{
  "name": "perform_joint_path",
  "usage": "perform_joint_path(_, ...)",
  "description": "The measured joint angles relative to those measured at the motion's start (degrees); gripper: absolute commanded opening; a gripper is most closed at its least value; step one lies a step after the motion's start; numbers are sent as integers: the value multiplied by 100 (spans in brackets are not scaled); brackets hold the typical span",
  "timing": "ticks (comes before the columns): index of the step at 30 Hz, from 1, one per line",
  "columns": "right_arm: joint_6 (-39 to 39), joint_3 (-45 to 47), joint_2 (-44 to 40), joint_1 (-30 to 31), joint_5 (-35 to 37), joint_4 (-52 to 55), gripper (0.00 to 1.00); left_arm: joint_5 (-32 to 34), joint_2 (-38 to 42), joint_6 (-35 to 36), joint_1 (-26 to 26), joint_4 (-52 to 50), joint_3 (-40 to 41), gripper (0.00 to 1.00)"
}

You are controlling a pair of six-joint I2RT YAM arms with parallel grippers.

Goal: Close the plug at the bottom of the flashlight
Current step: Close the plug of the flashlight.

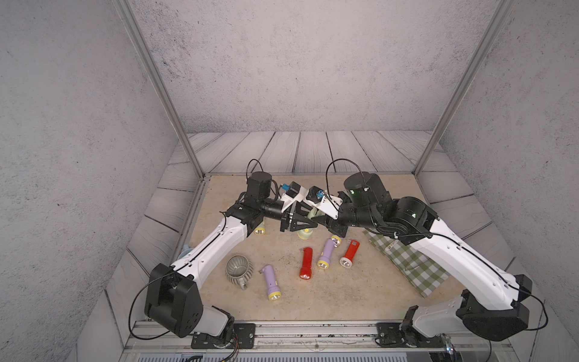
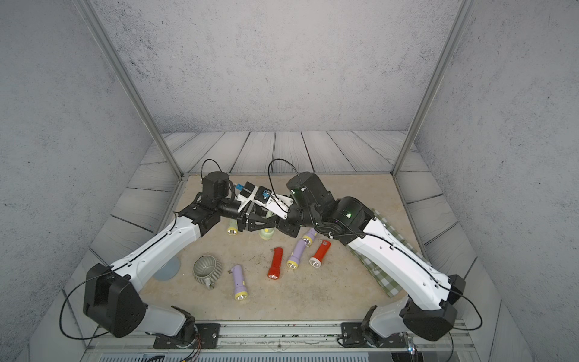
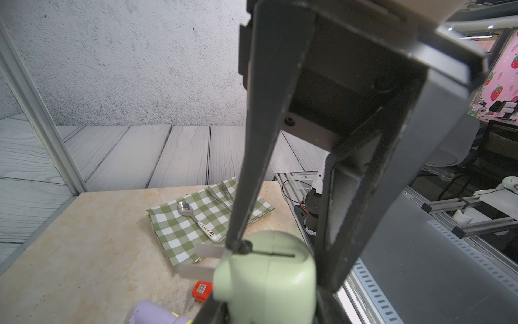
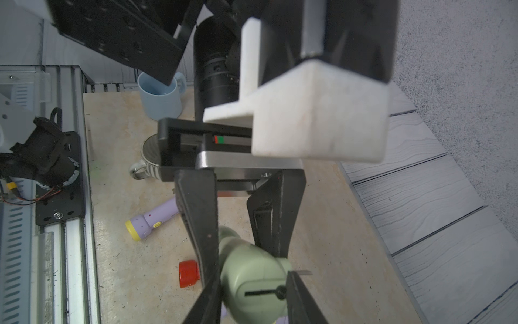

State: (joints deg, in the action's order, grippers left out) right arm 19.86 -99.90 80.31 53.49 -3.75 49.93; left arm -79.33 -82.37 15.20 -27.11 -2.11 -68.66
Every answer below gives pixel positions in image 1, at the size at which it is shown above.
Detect green flashlight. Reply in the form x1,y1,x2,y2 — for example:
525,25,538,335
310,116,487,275
253,221,266,235
297,208,318,240

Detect red flashlight all red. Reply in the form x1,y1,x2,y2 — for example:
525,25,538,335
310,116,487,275
299,247,313,280

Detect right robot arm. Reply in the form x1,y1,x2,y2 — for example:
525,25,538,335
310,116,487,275
306,172,532,342

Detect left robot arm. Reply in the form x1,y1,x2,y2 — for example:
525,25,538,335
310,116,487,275
144,171,328,345

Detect purple flashlight upper right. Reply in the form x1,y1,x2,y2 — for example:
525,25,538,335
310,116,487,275
331,235,342,247

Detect purple flashlight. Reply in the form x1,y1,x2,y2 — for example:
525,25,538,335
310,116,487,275
317,238,336,269
260,264,282,301
331,235,342,247

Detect red flashlight white rim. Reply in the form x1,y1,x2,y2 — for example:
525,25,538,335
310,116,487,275
340,240,360,268

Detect purple flashlight middle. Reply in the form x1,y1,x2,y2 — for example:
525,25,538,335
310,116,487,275
317,238,336,269

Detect purple flashlight left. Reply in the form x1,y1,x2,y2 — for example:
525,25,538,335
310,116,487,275
260,264,282,301

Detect green checkered cloth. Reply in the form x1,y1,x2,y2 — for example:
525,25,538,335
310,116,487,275
364,231,450,298

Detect light blue mug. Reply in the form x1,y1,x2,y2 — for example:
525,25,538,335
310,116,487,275
178,247,192,259

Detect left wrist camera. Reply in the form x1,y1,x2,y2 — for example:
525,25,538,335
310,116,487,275
280,182,308,212

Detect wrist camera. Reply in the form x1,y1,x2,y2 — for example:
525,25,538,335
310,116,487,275
305,186,343,220
280,182,308,212

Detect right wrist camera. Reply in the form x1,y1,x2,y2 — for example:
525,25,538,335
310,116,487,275
305,186,343,220

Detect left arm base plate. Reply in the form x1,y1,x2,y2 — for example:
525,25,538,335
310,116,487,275
191,322,256,350

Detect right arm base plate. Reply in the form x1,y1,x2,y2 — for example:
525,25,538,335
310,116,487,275
375,322,445,348

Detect aluminium mounting rail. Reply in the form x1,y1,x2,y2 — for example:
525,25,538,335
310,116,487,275
120,321,518,361

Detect left aluminium frame post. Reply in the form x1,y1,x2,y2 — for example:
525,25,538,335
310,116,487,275
112,0,204,179

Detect aluminium frame post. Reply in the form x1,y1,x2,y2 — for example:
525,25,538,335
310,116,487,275
413,0,515,177
112,0,204,179

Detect right aluminium frame post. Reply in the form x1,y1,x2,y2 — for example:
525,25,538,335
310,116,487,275
413,0,515,177

